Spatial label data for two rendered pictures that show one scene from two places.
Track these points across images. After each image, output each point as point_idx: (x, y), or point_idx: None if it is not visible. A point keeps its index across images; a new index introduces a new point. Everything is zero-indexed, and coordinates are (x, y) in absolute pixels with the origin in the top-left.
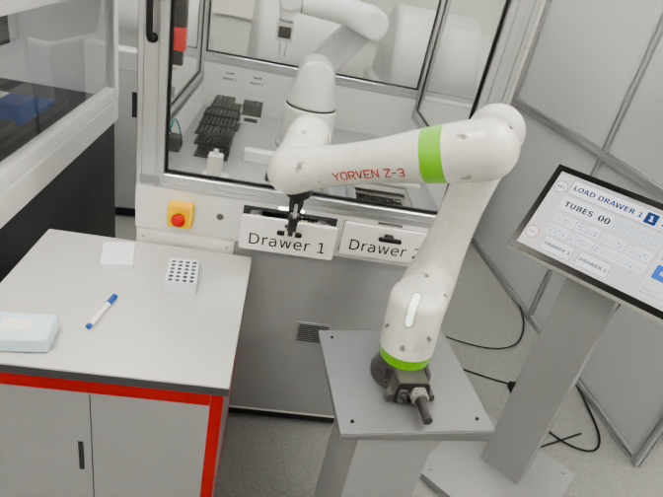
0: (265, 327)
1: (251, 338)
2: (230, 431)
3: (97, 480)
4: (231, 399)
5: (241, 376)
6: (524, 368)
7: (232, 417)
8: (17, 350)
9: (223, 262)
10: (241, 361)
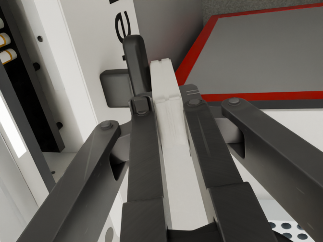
0: (168, 11)
1: (177, 27)
2: (222, 3)
3: None
4: (201, 16)
5: (192, 17)
6: None
7: (202, 6)
8: None
9: (185, 162)
10: (188, 25)
